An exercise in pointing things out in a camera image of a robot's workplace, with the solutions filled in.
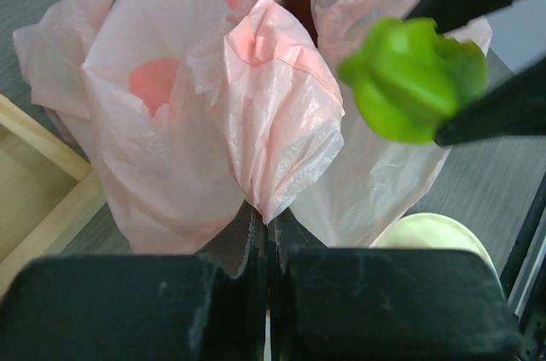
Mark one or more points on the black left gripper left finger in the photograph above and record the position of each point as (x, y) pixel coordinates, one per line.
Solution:
(208, 305)

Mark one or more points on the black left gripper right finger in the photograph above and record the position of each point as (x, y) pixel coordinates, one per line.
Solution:
(383, 303)

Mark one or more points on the green fake fruit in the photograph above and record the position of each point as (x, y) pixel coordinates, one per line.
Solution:
(407, 79)

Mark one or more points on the wooden clothes rack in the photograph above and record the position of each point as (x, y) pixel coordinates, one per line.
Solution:
(49, 193)

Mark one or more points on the pink plastic bag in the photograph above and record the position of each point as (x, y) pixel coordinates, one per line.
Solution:
(187, 108)

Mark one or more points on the cream and blue plate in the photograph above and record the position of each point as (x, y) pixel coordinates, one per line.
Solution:
(431, 231)

